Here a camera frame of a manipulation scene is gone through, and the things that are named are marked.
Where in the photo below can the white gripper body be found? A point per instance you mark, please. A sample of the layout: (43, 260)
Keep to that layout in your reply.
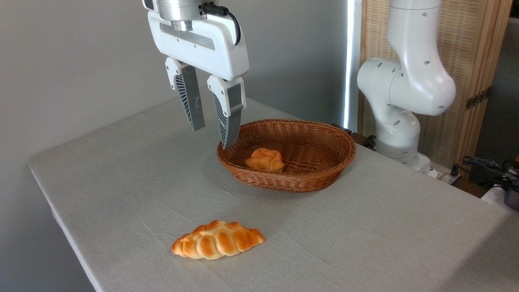
(194, 52)

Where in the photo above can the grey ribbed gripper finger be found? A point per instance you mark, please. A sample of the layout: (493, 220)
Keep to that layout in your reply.
(190, 97)
(232, 117)

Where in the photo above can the round knotted bread roll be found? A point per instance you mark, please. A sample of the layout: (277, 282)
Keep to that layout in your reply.
(265, 161)

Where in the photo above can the braided bread loaf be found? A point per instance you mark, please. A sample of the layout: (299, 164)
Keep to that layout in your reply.
(219, 241)

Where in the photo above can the grey tablecloth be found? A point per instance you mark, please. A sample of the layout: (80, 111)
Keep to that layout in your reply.
(121, 162)

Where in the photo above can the brown wicker basket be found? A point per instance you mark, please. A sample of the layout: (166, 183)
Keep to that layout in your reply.
(308, 178)

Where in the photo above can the dark table edge clamp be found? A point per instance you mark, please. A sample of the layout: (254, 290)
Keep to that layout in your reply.
(359, 138)

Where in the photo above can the wooden woven folding screen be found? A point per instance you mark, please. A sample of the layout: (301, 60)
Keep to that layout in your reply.
(466, 48)

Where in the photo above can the metal screen hinge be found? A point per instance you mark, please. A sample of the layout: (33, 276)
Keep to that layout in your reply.
(478, 98)

